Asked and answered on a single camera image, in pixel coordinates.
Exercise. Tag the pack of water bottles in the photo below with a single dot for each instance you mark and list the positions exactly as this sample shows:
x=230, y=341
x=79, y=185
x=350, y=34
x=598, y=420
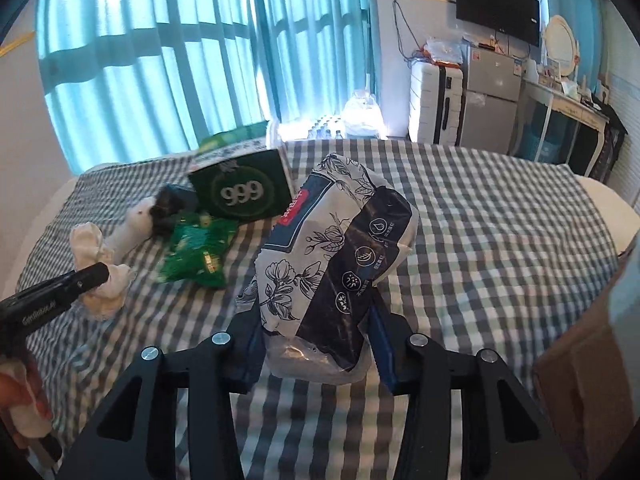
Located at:
x=327, y=130

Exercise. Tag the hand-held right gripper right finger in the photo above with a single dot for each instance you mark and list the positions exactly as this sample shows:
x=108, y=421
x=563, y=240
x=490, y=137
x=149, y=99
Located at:
x=385, y=360

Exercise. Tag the person's left hand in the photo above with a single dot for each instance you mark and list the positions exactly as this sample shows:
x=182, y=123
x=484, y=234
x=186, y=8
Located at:
x=20, y=395

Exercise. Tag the green snack packet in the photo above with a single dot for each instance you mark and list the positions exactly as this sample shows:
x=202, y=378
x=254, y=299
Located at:
x=195, y=250

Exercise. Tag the brown cardboard box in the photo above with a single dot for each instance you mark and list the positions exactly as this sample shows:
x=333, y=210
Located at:
x=575, y=370

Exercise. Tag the white suitcase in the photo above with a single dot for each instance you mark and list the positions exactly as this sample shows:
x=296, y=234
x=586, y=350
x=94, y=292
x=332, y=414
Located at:
x=430, y=105

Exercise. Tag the white dressing table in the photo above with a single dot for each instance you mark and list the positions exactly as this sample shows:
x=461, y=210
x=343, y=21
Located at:
x=565, y=102

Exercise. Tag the large clear water bottle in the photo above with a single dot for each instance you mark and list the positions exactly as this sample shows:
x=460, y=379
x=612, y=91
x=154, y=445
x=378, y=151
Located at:
x=362, y=115

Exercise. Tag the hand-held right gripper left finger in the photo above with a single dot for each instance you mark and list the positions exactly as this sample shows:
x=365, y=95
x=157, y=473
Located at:
x=252, y=360

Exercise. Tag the black television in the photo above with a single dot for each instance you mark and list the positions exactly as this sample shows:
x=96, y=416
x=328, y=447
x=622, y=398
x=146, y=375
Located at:
x=500, y=5

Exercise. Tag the checked cloth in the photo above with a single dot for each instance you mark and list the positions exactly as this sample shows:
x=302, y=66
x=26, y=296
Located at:
x=475, y=235

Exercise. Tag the wide blue curtain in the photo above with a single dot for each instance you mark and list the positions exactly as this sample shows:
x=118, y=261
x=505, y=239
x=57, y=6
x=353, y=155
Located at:
x=175, y=60

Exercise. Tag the white oval mirror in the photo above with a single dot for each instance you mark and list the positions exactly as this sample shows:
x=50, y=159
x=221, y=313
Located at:
x=561, y=47

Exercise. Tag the green cardboard box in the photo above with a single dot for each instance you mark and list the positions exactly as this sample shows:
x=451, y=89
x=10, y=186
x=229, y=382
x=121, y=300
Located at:
x=240, y=190

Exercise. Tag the orange and white bags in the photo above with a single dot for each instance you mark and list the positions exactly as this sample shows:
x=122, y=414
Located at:
x=442, y=54

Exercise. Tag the floral tissue packet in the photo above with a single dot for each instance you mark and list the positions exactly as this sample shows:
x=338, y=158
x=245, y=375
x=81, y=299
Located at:
x=320, y=240

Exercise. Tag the grey fridge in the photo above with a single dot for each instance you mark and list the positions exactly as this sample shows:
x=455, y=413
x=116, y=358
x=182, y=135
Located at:
x=490, y=100

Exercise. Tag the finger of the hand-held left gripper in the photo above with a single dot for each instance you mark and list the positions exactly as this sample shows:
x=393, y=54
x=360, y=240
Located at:
x=85, y=277

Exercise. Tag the cream toy figure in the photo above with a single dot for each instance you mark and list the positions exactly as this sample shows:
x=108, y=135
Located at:
x=90, y=245

